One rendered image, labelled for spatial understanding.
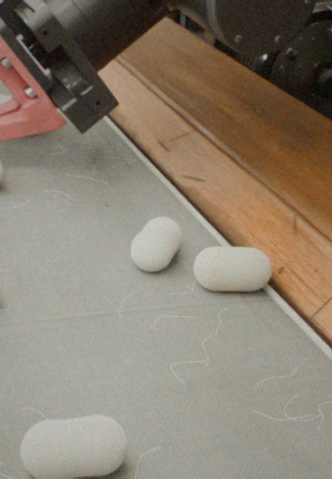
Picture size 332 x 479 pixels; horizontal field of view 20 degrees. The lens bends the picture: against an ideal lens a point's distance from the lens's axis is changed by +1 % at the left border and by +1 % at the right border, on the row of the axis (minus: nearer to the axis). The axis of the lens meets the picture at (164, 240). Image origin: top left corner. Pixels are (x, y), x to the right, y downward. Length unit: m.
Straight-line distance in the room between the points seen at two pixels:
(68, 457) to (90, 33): 0.27
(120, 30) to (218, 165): 0.09
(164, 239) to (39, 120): 0.13
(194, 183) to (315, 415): 0.20
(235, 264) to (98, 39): 0.16
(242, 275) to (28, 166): 0.18
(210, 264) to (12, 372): 0.10
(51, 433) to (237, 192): 0.23
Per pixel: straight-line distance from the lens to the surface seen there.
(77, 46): 0.47
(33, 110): 0.51
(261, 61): 0.79
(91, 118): 0.49
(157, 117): 0.59
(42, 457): 0.29
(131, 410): 0.33
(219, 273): 0.40
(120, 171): 0.54
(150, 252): 0.41
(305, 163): 0.51
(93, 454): 0.29
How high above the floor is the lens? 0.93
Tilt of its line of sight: 25 degrees down
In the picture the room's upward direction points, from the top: 5 degrees clockwise
